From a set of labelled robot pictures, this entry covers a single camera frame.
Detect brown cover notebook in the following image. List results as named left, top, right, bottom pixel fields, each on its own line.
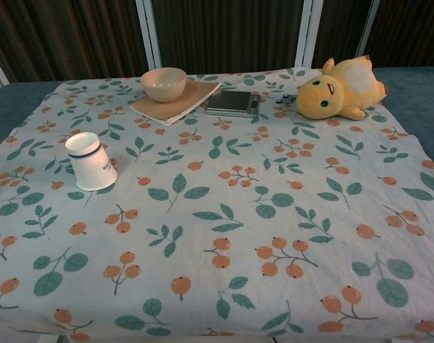
left=129, top=78, right=223, bottom=126

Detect yellow plush toy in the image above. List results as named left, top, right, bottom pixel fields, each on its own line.
left=296, top=55, right=388, bottom=121

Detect floral print tablecloth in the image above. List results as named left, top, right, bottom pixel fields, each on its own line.
left=0, top=66, right=434, bottom=343

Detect white paper cup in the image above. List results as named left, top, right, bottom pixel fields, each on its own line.
left=64, top=131, right=118, bottom=192

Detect beige bowl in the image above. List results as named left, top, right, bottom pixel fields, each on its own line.
left=140, top=67, right=188, bottom=103

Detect silver digital scale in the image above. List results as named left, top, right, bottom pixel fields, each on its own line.
left=206, top=90, right=261, bottom=117

